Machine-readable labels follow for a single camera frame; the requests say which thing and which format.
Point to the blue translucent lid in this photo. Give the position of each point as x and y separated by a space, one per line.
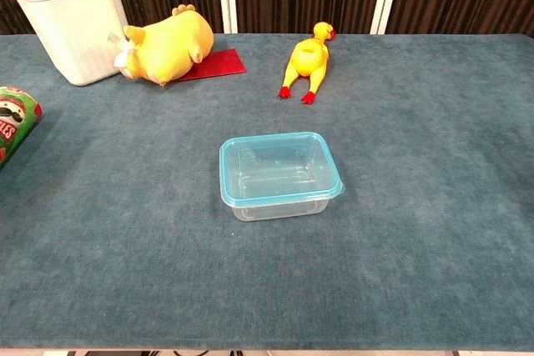
275 164

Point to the clear plastic container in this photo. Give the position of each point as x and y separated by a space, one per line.
283 211

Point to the red flat card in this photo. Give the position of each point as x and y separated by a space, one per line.
221 64

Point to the yellow rubber chicken toy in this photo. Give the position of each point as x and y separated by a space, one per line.
309 60

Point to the yellow plush pig toy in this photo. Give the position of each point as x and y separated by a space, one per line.
171 47

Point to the teal table cloth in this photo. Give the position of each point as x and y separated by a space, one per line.
125 227

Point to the white square bin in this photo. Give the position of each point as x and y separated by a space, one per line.
71 31

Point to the green Pringles can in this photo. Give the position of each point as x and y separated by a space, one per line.
16 122

